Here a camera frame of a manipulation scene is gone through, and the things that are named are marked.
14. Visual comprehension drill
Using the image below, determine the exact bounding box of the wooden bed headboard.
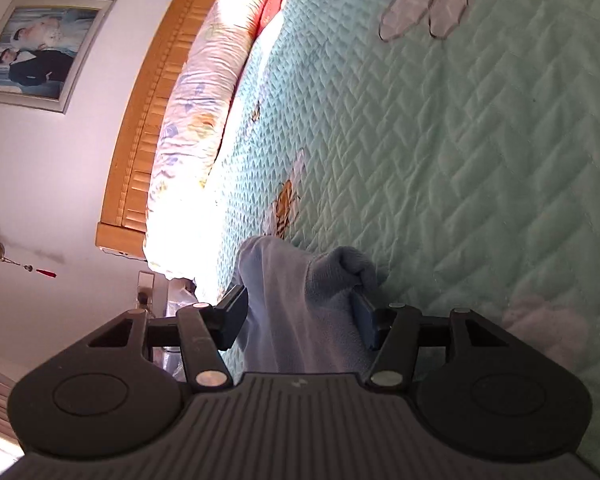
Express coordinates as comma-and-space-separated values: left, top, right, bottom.
95, 0, 215, 260

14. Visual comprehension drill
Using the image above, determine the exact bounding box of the mint green quilted bee bedspread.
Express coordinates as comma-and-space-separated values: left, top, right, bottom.
195, 0, 600, 471

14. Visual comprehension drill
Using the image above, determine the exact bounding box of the framed wedding photo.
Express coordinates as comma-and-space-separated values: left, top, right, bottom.
0, 0, 117, 114

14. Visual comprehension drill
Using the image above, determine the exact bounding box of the blue fleece garment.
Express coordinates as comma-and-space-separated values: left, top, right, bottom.
234, 236, 382, 375

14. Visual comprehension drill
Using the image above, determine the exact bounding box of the rolled pastel floral duvet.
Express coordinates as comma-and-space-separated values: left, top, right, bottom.
144, 0, 266, 278

